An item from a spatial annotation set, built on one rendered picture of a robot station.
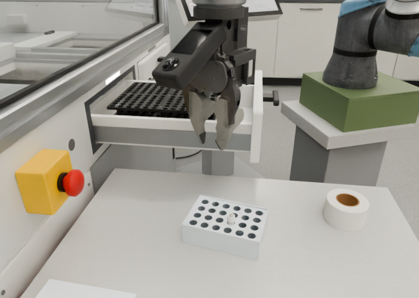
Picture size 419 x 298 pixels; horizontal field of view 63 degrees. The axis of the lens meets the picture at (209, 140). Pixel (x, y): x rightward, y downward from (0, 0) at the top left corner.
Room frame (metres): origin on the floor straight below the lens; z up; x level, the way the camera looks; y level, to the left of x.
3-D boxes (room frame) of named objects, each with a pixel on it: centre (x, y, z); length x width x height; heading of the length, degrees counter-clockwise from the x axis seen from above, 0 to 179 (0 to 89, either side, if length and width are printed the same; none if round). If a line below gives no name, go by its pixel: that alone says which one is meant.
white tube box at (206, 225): (0.44, -0.03, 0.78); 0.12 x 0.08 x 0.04; 71
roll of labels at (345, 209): (0.48, -0.24, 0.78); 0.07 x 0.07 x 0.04
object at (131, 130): (0.74, 0.10, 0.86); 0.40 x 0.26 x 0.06; 82
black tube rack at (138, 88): (0.74, 0.09, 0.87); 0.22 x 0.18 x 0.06; 82
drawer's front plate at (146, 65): (1.07, 0.17, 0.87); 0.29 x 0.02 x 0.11; 172
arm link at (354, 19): (0.98, -0.42, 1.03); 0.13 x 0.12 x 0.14; 37
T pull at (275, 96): (0.71, -0.13, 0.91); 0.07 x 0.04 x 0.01; 172
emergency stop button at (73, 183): (0.42, 0.20, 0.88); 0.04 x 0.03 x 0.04; 172
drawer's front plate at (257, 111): (0.71, -0.11, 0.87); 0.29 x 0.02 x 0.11; 172
